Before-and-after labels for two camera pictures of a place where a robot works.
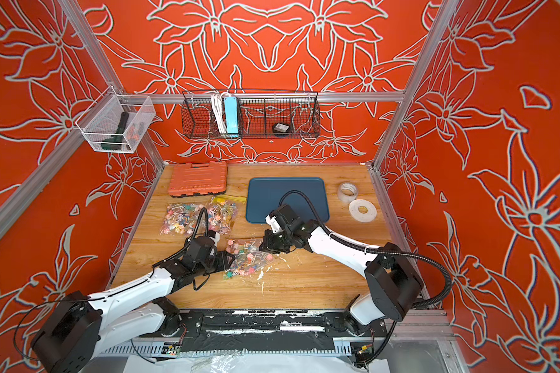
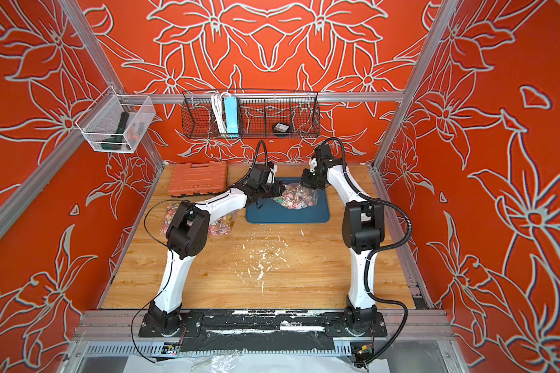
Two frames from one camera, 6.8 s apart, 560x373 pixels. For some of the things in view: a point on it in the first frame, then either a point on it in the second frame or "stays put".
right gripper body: x=290 y=234 → x=318 y=179
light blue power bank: x=231 y=113 stays put
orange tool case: x=194 y=179 stays put
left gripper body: x=203 y=270 → x=271 y=191
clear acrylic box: x=115 y=123 stays put
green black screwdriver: x=114 y=143 stays put
